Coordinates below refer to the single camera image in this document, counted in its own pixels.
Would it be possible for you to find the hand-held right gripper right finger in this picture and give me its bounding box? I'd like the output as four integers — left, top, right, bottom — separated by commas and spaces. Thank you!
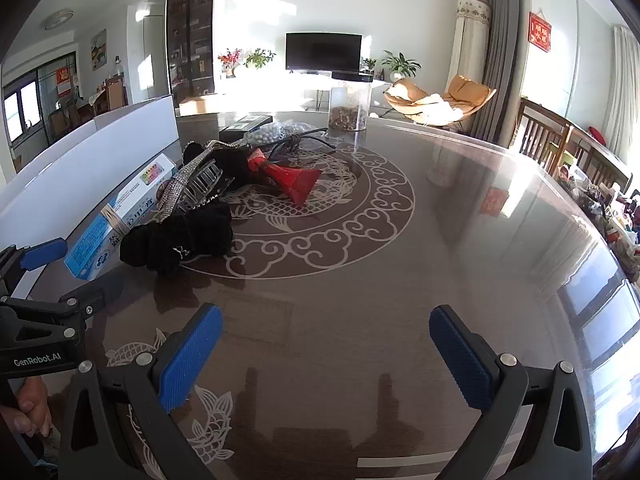
428, 304, 593, 480

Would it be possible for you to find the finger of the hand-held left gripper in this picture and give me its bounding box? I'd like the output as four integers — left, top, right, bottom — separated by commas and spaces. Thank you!
0, 272, 126, 348
0, 238, 68, 297

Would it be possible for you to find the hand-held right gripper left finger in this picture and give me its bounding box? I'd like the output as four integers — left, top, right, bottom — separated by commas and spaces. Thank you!
59, 303, 224, 480

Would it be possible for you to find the blue and white medicine box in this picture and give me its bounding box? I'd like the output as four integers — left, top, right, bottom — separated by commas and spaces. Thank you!
64, 155, 177, 281

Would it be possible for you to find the rhinestone chain strap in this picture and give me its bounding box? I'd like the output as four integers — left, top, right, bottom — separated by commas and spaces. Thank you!
152, 137, 251, 226

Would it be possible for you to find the clear plastic hair claw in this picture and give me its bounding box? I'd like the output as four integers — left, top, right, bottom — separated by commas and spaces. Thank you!
177, 159, 236, 211

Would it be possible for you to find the dark red candy-shaped pouch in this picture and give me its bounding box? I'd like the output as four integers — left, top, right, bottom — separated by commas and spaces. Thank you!
262, 164, 323, 208

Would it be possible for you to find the light red candy-shaped pouch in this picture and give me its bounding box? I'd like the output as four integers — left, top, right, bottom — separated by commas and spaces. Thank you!
247, 149, 272, 175

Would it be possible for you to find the black box with hand drawings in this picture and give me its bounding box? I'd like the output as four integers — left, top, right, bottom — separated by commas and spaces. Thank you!
219, 115, 273, 143

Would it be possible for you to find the clear bag of beads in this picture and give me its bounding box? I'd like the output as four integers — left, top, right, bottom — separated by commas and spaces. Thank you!
245, 122, 306, 148

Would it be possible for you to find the patterned brown desktop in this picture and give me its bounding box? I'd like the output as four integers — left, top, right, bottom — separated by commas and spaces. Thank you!
30, 110, 633, 480

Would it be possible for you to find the person's left hand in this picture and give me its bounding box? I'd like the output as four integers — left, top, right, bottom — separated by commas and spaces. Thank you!
0, 377, 54, 438

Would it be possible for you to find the pile of assorted clutter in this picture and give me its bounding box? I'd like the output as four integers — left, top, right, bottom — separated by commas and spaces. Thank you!
555, 160, 640, 281

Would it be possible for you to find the brown cardboard box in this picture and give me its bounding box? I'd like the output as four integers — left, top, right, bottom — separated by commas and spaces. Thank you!
177, 94, 226, 117

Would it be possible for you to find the wooden slatted chair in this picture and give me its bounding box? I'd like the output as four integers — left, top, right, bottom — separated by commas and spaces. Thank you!
511, 97, 573, 171
550, 125, 633, 196

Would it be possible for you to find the orange lounge chair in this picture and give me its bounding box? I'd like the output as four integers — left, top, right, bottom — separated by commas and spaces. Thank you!
384, 75, 497, 126

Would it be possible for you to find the red flower arrangement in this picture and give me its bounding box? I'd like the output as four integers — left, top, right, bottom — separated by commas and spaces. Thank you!
218, 49, 244, 78

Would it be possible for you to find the dark glass display cabinet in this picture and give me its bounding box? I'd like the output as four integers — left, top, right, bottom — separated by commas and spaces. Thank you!
166, 0, 217, 97

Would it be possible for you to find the clear container with black lid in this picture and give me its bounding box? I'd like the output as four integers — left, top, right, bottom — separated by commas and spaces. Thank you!
327, 72, 375, 132

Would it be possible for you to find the green leafy potted plant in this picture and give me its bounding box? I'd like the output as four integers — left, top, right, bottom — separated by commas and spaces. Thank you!
245, 48, 276, 70

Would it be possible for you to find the white television stand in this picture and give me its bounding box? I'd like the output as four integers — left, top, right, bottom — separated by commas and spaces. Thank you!
280, 72, 396, 111

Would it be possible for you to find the large green potted plant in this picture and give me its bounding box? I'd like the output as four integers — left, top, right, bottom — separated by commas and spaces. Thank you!
382, 51, 422, 81

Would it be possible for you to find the grey curtain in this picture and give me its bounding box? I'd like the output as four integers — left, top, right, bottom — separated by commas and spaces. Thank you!
470, 0, 521, 146

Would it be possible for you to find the fabric-covered standing air conditioner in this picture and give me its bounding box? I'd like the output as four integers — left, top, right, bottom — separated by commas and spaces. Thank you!
450, 0, 493, 106

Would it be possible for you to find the white sheer curtain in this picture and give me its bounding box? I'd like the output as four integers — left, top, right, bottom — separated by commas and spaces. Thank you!
602, 25, 640, 161

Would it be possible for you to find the black flat television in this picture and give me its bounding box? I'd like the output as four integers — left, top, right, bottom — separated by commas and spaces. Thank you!
285, 32, 363, 73

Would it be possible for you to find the framed wall painting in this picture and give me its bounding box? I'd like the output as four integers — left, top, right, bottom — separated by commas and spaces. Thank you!
90, 29, 108, 71

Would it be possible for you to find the black cable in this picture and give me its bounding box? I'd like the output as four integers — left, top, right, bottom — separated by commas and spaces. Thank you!
265, 127, 361, 176

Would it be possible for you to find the red wall hanging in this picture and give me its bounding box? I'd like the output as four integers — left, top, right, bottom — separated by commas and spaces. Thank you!
529, 11, 552, 52

